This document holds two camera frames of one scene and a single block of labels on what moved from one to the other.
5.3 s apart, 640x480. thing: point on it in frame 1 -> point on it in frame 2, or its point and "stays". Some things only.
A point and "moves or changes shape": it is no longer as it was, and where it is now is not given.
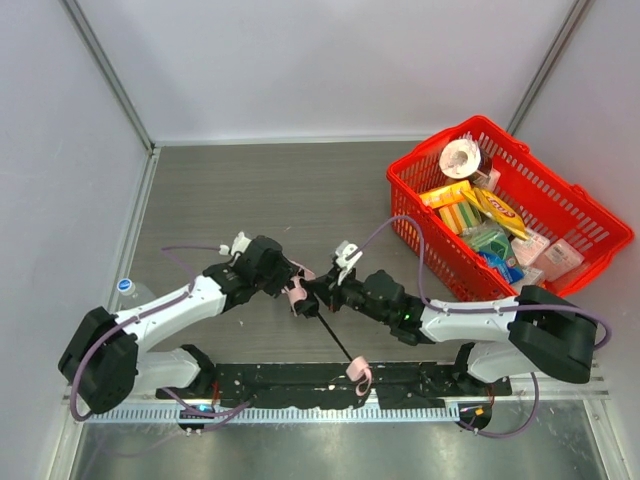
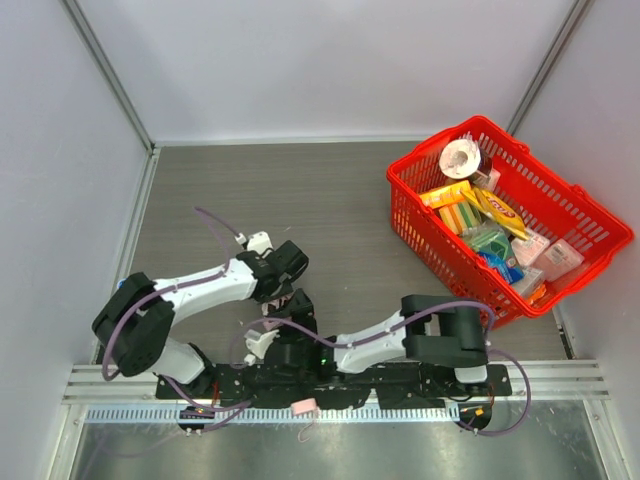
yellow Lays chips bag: (497, 210) stays
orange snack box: (444, 195) stays
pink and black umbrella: (357, 368) moves or changes shape
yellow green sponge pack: (462, 216) stays
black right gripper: (327, 288) -> (301, 314)
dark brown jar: (483, 174) stays
